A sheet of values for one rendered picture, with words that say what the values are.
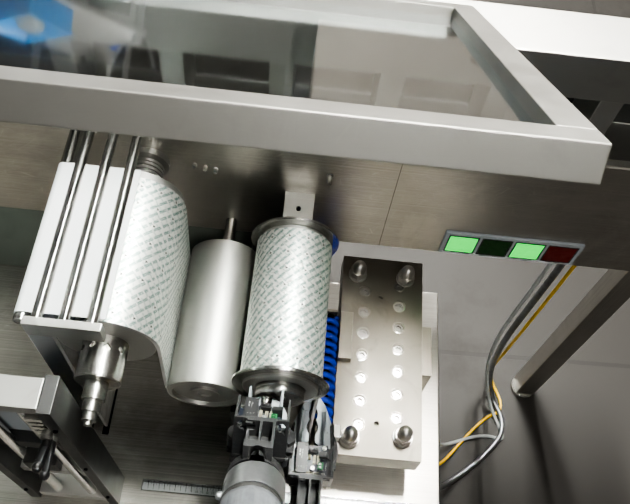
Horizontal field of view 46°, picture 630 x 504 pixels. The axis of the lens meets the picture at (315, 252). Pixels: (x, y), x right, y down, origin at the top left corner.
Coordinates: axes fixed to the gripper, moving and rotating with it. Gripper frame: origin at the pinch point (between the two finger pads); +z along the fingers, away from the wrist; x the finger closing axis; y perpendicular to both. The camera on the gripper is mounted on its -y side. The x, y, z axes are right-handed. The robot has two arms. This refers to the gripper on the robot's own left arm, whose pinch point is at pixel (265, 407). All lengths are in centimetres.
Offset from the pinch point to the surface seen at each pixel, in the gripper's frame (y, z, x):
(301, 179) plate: 28.5, 24.3, -1.8
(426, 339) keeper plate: -3.2, 34.1, -28.7
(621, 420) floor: -67, 118, -114
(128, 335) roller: 11.4, -3.2, 19.6
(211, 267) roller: 13.1, 20.1, 11.6
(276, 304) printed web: 13.1, 8.1, 0.0
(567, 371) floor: -57, 129, -97
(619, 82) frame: 51, 6, -42
